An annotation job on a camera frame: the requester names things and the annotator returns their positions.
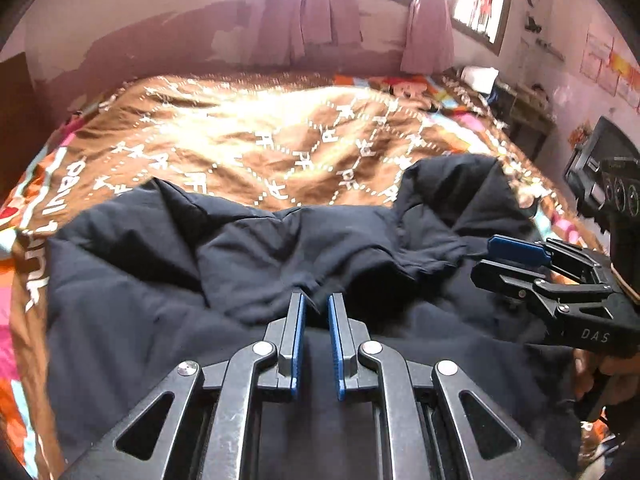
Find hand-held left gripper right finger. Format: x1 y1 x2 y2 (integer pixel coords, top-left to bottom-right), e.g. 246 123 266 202
327 292 572 480

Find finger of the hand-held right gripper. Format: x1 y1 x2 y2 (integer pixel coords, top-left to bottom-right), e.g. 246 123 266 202
470 259 616 321
486 234 608 286

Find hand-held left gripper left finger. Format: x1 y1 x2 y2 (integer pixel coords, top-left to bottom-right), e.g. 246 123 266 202
65 291 308 480

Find dark navy puffer jacket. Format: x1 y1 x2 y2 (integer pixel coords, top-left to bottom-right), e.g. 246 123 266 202
45 152 603 480

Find person's right hand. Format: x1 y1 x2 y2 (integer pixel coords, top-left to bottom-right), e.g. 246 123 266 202
572 347 640 413

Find black office chair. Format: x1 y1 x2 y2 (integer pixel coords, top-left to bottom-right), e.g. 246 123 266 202
564 116 640 218

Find small wooden table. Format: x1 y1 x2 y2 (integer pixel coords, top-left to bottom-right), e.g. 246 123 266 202
492 81 557 162

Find white bag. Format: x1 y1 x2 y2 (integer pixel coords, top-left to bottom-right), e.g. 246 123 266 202
459 65 499 95

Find brown printed bed blanket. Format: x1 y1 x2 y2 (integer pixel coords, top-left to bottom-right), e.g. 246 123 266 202
0 72 607 480

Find pink curtain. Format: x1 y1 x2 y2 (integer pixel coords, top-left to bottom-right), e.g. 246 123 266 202
400 0 457 75
257 0 365 62

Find window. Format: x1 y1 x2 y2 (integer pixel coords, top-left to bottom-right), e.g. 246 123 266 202
214 0 517 57

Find wooden headboard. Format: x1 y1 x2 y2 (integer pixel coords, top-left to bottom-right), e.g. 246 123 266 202
0 52 37 201

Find small wall rack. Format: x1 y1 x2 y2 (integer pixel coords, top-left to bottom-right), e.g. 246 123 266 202
534 36 567 62

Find wall papers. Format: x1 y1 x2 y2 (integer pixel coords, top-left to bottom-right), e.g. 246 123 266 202
579 30 640 112

